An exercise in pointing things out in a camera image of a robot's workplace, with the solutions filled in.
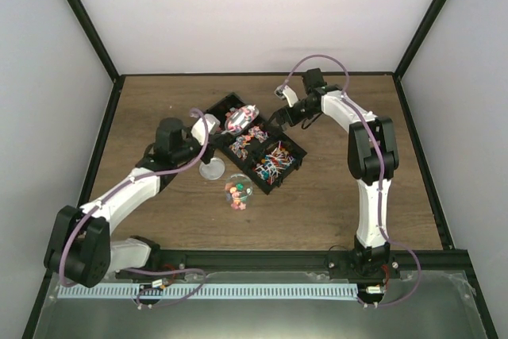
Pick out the clear glass jar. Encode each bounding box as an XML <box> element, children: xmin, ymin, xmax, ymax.
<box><xmin>224</xmin><ymin>173</ymin><xmax>254</xmax><ymax>211</ymax></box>

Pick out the pile of star candies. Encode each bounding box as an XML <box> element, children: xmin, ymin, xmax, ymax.
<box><xmin>225</xmin><ymin>107</ymin><xmax>237</xmax><ymax>117</ymax></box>

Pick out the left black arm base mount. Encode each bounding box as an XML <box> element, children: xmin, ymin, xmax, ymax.
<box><xmin>115</xmin><ymin>249</ymin><xmax>187</xmax><ymax>281</ymax></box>

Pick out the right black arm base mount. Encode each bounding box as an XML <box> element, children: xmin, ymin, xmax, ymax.
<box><xmin>324</xmin><ymin>245</ymin><xmax>400</xmax><ymax>282</ymax></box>

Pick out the black three-compartment candy tray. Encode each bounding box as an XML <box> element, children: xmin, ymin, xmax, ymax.
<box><xmin>218</xmin><ymin>115</ymin><xmax>306</xmax><ymax>195</ymax></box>

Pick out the pile of white-stick lollipops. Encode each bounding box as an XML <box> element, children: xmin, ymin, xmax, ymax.
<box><xmin>254</xmin><ymin>141</ymin><xmax>296</xmax><ymax>185</ymax></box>

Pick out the pile of rainbow lollipops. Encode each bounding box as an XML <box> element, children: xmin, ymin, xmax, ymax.
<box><xmin>229</xmin><ymin>125</ymin><xmax>268</xmax><ymax>160</ymax></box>

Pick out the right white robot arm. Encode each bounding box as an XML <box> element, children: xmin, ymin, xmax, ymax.
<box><xmin>269</xmin><ymin>68</ymin><xmax>399</xmax><ymax>278</ymax></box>

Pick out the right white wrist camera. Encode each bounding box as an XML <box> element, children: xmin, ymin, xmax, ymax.
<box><xmin>274</xmin><ymin>84</ymin><xmax>298</xmax><ymax>107</ymax></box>

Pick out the round metal jar lid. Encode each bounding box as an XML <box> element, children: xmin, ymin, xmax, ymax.
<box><xmin>198</xmin><ymin>157</ymin><xmax>225</xmax><ymax>180</ymax></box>

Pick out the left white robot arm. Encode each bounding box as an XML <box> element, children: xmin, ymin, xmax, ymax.
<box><xmin>44</xmin><ymin>114</ymin><xmax>220</xmax><ymax>287</ymax></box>

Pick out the light blue slotted cable duct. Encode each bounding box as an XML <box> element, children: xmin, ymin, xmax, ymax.
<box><xmin>57</xmin><ymin>283</ymin><xmax>358</xmax><ymax>301</ymax></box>

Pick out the metal candy scoop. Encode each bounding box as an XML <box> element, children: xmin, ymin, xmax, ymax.
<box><xmin>225</xmin><ymin>105</ymin><xmax>260</xmax><ymax>135</ymax></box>

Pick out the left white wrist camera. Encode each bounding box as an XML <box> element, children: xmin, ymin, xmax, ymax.
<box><xmin>191</xmin><ymin>114</ymin><xmax>220</xmax><ymax>145</ymax></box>

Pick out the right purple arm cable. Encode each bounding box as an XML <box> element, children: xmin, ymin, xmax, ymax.
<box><xmin>280</xmin><ymin>55</ymin><xmax>422</xmax><ymax>310</ymax></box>

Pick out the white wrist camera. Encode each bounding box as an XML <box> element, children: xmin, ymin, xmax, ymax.
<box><xmin>274</xmin><ymin>84</ymin><xmax>298</xmax><ymax>107</ymax></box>
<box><xmin>191</xmin><ymin>114</ymin><xmax>220</xmax><ymax>145</ymax></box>

